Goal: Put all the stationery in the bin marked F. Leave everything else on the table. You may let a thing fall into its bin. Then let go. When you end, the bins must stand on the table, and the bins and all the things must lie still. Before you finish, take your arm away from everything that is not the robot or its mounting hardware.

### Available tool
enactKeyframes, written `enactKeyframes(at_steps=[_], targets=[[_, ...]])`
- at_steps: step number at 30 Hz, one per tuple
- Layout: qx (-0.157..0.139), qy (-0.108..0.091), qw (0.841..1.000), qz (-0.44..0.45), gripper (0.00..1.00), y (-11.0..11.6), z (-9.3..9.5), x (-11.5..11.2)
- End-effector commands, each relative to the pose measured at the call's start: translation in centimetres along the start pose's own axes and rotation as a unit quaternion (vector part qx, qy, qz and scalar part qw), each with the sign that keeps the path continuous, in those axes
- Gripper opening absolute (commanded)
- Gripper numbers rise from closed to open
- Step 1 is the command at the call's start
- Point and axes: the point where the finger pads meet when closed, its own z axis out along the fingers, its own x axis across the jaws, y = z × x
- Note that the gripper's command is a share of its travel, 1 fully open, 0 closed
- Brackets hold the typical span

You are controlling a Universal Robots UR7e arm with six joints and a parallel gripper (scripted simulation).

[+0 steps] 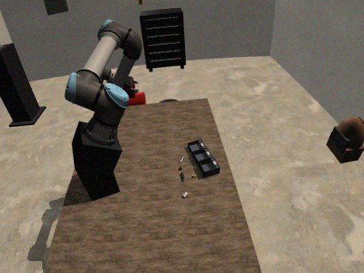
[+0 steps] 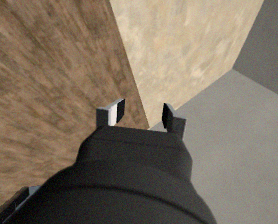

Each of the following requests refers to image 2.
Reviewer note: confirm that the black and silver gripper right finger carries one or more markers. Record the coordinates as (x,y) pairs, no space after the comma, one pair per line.
(172,121)

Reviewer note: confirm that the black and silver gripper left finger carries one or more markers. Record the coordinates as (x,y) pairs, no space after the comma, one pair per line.
(111,114)

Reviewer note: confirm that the grey three-compartment bin rack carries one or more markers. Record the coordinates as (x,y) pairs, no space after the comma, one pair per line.
(17,202)

